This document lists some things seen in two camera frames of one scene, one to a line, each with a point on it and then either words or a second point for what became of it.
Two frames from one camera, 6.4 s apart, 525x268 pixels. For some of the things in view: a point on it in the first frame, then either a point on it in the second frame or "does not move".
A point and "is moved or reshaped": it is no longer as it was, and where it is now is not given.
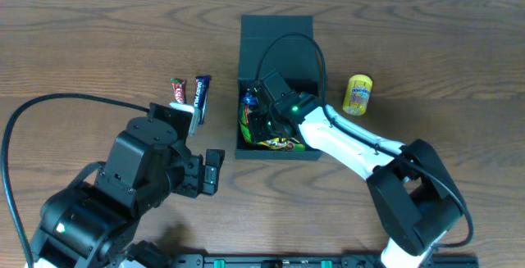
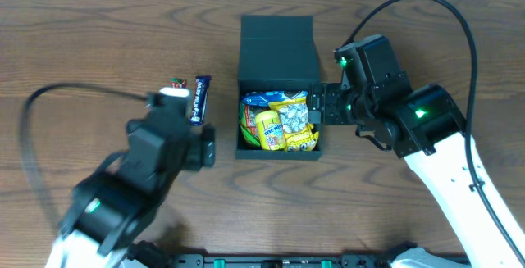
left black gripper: x=203 y=174 → x=207 y=147
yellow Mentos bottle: x=357 y=94 is moved or reshaped
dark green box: x=286 y=46 does not move
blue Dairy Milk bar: x=202 y=84 does not move
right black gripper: x=260 y=124 → x=316 y=102
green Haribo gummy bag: x=245 y=129 does not move
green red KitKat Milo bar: x=180 y=90 does not move
